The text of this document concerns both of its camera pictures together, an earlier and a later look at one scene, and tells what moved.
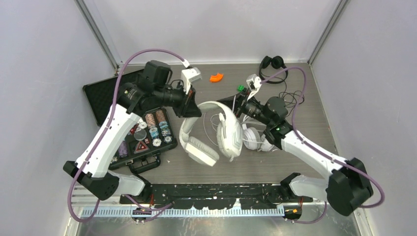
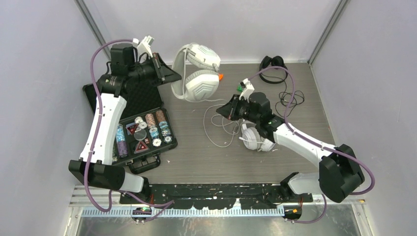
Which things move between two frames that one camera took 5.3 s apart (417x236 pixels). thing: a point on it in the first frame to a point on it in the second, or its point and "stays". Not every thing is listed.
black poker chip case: x=152 y=134 stays
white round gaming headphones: x=252 y=139 stays
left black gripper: x=188 y=107 to x=163 y=73
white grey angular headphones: x=229 y=136 to x=195 y=78
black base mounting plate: x=218 y=196 stays
